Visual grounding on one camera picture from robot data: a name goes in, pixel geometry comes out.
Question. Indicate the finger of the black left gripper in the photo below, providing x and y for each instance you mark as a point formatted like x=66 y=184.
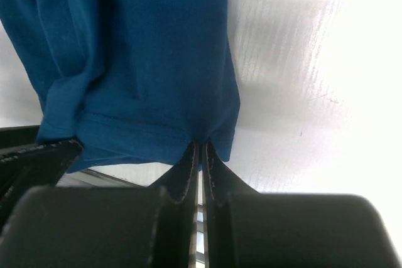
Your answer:
x=41 y=165

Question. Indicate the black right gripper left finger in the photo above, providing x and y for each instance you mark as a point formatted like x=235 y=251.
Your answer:
x=125 y=217

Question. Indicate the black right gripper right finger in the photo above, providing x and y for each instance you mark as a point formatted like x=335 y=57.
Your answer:
x=246 y=228

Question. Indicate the navy blue printed t-shirt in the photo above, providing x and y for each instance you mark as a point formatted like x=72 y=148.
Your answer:
x=135 y=81

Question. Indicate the aluminium mounting rail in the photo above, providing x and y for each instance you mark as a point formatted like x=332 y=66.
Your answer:
x=188 y=217

